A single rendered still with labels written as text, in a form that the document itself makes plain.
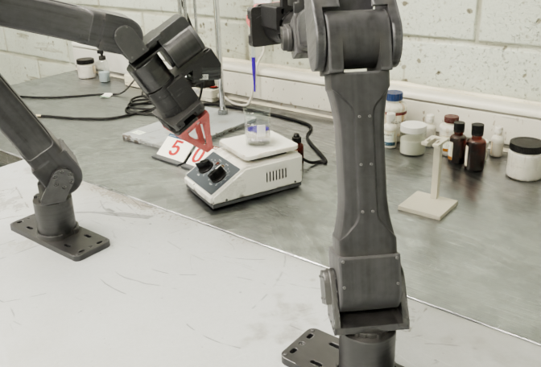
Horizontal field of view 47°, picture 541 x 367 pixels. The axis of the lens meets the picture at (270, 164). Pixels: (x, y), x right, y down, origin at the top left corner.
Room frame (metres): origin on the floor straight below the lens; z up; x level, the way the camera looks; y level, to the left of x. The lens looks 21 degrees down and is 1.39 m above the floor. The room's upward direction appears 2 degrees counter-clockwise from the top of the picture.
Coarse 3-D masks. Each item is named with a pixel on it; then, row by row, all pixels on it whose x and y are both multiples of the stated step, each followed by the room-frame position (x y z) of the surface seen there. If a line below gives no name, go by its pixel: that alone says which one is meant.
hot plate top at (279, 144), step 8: (240, 136) 1.19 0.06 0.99; (272, 136) 1.18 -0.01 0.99; (280, 136) 1.18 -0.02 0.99; (224, 144) 1.15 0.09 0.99; (232, 144) 1.14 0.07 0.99; (240, 144) 1.14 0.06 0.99; (272, 144) 1.14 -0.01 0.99; (280, 144) 1.13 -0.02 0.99; (288, 144) 1.13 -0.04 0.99; (296, 144) 1.13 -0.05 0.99; (232, 152) 1.12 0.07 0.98; (240, 152) 1.10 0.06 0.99; (248, 152) 1.09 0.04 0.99; (256, 152) 1.09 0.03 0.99; (264, 152) 1.09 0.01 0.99; (272, 152) 1.10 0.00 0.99; (280, 152) 1.11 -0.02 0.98
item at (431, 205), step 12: (432, 144) 1.00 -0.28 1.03; (432, 168) 1.04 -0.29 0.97; (432, 180) 1.04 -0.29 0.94; (420, 192) 1.06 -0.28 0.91; (432, 192) 1.03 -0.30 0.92; (408, 204) 1.01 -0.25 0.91; (420, 204) 1.01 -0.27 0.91; (432, 204) 1.01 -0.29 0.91; (444, 204) 1.01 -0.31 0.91; (456, 204) 1.02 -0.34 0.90; (432, 216) 0.97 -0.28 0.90
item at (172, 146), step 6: (168, 138) 1.35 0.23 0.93; (174, 138) 1.34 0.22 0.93; (168, 144) 1.34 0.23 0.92; (174, 144) 1.33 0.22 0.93; (180, 144) 1.32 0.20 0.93; (186, 144) 1.31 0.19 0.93; (162, 150) 1.33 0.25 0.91; (168, 150) 1.32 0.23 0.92; (174, 150) 1.31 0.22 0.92; (180, 150) 1.30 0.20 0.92; (186, 150) 1.30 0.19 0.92; (174, 156) 1.30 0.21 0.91; (180, 156) 1.29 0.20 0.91
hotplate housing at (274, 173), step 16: (240, 160) 1.10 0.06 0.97; (256, 160) 1.10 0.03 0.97; (272, 160) 1.10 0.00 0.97; (288, 160) 1.11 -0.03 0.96; (240, 176) 1.06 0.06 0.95; (256, 176) 1.07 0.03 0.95; (272, 176) 1.09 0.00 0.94; (288, 176) 1.11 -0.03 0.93; (224, 192) 1.04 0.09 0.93; (240, 192) 1.06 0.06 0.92; (256, 192) 1.07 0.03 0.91; (272, 192) 1.09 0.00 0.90
